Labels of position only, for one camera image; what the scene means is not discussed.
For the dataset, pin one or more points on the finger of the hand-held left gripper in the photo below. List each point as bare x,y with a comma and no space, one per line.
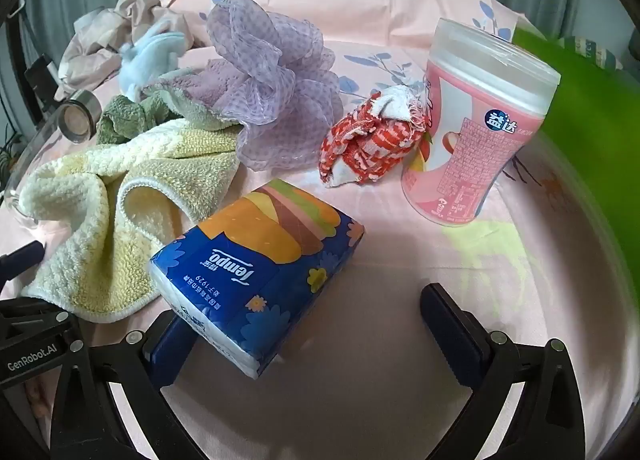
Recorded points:
22,260

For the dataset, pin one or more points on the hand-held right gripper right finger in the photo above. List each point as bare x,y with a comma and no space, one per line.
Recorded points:
452,325

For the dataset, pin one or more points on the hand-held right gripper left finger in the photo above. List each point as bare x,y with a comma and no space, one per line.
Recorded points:
167,347

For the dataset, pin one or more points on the yellow towel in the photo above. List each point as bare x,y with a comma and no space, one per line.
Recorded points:
75,180

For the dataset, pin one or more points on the blue tissue pack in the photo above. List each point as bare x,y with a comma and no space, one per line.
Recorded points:
260,265

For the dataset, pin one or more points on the green cloth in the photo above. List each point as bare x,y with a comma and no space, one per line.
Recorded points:
120,115

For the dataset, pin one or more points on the red white patterned cloth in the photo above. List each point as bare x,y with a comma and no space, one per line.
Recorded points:
370,140

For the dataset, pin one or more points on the green box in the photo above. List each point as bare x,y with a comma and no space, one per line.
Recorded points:
590,140

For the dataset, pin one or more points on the light blue plush toy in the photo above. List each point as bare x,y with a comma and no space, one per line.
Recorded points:
150,60

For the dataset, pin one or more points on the purple towel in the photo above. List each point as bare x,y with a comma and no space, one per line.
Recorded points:
200,85

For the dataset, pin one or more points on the purple mesh bath pouf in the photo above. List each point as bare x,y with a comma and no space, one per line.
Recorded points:
270,70

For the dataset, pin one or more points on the clear glass jar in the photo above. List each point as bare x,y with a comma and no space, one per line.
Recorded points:
20,190

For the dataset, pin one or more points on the pink printed bedsheet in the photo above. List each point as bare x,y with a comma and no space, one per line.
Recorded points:
375,315

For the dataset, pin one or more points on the pink gum jar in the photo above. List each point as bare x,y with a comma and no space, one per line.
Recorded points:
475,150

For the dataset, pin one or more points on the crumpled pale pink cloth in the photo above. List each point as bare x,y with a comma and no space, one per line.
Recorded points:
95,35

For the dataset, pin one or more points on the patterned cushion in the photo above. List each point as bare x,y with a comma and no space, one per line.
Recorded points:
587,50

